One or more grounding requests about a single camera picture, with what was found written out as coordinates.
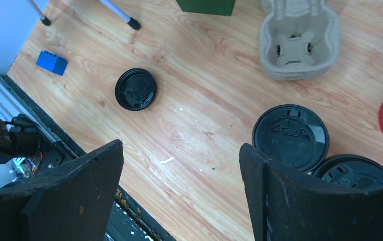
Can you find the black coffee cup lid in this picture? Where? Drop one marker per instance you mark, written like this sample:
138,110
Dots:
292,134

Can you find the green paper bag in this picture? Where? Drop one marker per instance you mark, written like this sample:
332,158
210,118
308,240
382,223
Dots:
212,7

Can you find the white tripod stand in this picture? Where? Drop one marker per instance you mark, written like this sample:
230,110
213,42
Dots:
133,23

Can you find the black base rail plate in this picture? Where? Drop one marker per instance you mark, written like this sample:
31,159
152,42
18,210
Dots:
31,143

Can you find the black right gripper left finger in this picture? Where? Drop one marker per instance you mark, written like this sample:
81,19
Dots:
70,202

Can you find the cardboard cup carrier stack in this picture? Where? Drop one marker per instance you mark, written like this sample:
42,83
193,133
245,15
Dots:
298,40

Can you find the blue toy brick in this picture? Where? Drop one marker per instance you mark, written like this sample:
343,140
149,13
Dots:
51,62

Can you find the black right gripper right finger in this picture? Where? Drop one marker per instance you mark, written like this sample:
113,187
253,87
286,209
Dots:
288,204

